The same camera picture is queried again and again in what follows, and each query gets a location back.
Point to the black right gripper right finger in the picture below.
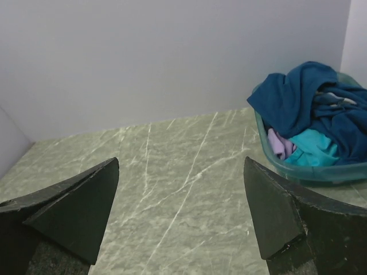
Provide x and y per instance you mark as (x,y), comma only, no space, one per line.
(300,231)

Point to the turquoise t-shirt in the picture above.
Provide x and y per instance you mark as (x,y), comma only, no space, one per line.
(313,149)

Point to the teal plastic laundry basket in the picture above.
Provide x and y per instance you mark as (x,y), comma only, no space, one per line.
(315,172)

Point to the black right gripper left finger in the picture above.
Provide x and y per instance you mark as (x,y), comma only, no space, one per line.
(59,229)

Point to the lavender t-shirt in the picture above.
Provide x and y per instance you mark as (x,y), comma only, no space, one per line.
(281,147)

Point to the dark blue printed t-shirt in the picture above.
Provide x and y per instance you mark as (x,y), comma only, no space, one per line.
(315,109)

